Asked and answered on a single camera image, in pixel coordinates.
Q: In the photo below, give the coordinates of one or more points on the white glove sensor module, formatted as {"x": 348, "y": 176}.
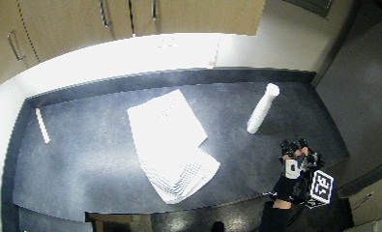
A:
{"x": 292, "y": 169}

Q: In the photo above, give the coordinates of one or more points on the white stick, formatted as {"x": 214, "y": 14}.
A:
{"x": 43, "y": 126}

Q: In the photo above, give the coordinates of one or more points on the white cylindrical bottle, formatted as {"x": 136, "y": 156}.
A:
{"x": 262, "y": 111}

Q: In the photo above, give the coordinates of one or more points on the black shoe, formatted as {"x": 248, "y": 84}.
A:
{"x": 218, "y": 226}

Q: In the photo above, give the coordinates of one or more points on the white marker cube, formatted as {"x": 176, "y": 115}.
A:
{"x": 322, "y": 187}

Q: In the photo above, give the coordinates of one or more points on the dark tall appliance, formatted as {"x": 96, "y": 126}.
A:
{"x": 363, "y": 96}

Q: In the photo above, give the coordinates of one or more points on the white folded cloth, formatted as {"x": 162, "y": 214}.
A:
{"x": 170, "y": 138}

